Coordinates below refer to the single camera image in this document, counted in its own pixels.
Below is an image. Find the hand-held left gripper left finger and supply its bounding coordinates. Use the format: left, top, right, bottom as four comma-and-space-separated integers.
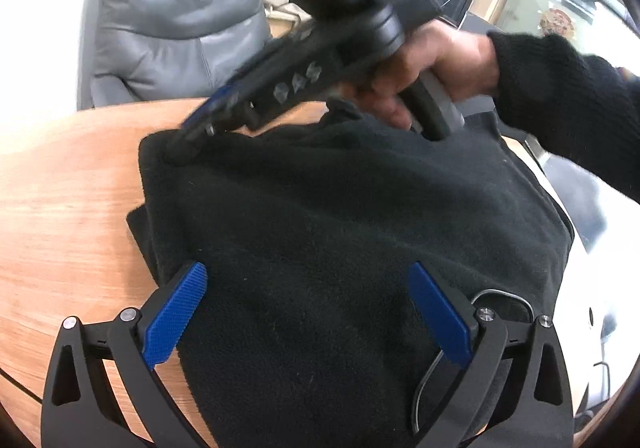
40, 262, 211, 448

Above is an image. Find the grey leather armchair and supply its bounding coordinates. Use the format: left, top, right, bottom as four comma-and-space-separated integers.
77, 0, 271, 109

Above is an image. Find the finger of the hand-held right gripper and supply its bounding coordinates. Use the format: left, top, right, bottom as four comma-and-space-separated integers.
167, 120, 226, 165
181, 84, 251, 129

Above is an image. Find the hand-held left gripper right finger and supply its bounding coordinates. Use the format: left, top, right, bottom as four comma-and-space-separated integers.
409, 262, 576, 448

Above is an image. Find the beige cloth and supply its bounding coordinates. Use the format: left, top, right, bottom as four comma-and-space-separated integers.
264, 0, 308, 24

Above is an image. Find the black fleece garment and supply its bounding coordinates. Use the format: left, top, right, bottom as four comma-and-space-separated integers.
125, 100, 573, 448

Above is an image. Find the grey cable loop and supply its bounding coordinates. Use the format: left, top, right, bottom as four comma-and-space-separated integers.
412, 289, 535, 435

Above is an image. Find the colourful round wall decoration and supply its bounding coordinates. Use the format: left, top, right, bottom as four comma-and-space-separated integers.
539, 6, 576, 37

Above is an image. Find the person's right hand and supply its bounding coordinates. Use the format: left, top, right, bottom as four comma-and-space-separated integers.
350, 20, 501, 129

